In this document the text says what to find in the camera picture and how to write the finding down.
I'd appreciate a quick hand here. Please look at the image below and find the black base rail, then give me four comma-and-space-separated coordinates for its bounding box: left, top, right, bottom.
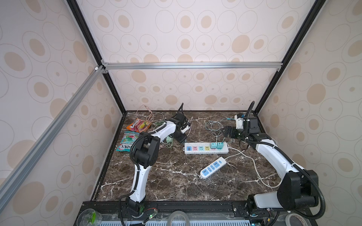
74, 199, 312, 224

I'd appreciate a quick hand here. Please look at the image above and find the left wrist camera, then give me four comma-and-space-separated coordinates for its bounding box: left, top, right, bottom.
180, 120, 191, 134

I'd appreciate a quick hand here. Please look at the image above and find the tape roll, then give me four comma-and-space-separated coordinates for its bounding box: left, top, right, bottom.
285, 213, 308, 226

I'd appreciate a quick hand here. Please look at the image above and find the teal charger with white cable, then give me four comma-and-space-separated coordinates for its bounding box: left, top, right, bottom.
205, 121, 223, 149

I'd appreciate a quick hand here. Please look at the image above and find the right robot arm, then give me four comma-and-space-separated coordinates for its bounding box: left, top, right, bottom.
222, 102, 326, 220

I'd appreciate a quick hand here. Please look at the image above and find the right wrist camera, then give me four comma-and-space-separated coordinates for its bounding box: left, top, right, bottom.
234, 113, 245, 130

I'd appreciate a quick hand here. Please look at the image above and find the green Fox's candy bag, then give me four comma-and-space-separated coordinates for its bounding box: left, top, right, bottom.
116, 131, 139, 152

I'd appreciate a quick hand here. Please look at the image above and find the silver aluminium rail left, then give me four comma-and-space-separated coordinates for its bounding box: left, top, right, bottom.
1, 65, 105, 211

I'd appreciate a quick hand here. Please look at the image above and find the orange candy bag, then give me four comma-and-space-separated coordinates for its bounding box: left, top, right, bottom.
126, 119, 152, 133

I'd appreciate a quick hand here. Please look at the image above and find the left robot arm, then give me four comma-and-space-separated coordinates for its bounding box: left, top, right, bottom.
120, 105, 190, 217

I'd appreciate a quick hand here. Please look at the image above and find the short blue power strip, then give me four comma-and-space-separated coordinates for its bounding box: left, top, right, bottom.
200, 157, 227, 179

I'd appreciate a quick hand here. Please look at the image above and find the long multicolour power strip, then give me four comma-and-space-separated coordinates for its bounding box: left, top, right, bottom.
183, 142, 229, 154

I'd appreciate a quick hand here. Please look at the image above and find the white power strip cord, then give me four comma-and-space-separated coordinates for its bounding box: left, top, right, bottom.
224, 146, 283, 189

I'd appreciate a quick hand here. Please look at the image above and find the silver aluminium rail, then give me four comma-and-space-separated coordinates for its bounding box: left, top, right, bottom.
1, 65, 105, 211
96, 61, 283, 72

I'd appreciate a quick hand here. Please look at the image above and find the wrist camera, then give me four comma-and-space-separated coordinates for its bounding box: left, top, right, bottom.
234, 113, 245, 130
180, 120, 191, 134

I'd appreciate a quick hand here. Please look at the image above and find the clear plastic cup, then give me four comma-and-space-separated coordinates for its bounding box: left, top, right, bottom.
75, 209, 103, 226

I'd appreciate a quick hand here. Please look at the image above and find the silver aluminium rail back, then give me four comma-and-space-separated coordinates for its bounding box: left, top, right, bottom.
96, 61, 283, 72

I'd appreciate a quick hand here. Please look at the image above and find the pink charging cable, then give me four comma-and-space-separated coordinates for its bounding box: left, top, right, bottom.
135, 104, 165, 122

